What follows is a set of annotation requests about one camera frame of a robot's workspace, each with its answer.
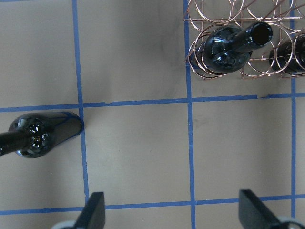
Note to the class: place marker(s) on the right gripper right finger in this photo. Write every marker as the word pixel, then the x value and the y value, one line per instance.
pixel 254 214

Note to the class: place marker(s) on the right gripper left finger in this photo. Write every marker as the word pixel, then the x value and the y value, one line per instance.
pixel 93 214

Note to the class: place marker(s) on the dark wine bottle carried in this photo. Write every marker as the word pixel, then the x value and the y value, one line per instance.
pixel 34 135

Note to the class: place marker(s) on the far wine bottle in basket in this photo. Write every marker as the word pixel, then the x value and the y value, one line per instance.
pixel 289 57

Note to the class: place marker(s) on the wine bottle in basket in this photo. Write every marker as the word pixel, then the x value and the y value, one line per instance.
pixel 229 48
pixel 289 57

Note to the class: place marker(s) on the near wine bottle in basket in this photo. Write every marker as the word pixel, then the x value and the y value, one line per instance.
pixel 229 48

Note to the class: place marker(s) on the copper wire wine basket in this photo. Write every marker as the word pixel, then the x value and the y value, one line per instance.
pixel 239 14

